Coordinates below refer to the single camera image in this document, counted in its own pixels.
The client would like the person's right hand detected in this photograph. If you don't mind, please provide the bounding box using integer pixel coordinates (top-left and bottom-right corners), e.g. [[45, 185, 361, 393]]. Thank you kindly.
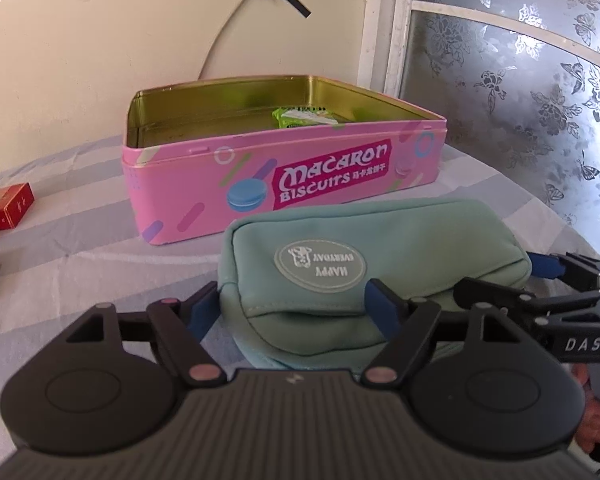
[[572, 362, 600, 457]]

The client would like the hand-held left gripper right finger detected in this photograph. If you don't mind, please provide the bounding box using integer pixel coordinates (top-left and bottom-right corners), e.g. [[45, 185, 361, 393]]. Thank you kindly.
[[364, 278, 523, 390]]

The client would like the striped table cloth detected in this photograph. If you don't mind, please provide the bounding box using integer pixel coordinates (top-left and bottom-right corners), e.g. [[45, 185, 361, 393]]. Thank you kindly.
[[0, 134, 600, 366]]

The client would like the white window frame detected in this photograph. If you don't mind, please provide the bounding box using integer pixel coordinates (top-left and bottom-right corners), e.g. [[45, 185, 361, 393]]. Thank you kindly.
[[357, 0, 600, 100]]

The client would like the red cardboard box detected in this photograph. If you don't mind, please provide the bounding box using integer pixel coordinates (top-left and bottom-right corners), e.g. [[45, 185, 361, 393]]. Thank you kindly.
[[0, 182, 35, 235]]

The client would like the teal fabric pouch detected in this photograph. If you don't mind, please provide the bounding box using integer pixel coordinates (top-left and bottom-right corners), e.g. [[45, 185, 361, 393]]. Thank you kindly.
[[215, 197, 536, 371]]

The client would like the green snack packet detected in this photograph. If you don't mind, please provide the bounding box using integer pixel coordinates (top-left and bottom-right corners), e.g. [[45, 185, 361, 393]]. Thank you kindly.
[[272, 105, 340, 129]]

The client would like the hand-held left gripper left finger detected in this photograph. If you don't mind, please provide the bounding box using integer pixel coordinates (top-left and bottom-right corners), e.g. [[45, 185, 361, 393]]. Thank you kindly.
[[65, 281, 227, 388]]

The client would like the pink biscuit tin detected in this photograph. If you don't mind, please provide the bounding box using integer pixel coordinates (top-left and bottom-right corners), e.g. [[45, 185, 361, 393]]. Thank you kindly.
[[121, 74, 448, 246]]

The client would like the wall cable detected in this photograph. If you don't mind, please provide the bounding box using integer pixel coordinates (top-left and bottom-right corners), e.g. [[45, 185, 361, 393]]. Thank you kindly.
[[197, 0, 262, 81]]

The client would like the floral window film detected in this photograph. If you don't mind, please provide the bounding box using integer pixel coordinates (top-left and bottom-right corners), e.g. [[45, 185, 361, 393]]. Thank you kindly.
[[400, 0, 600, 281]]

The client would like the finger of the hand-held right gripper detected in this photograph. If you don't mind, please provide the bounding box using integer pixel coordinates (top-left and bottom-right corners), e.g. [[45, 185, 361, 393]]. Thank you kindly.
[[526, 252, 600, 292], [452, 277, 600, 329]]

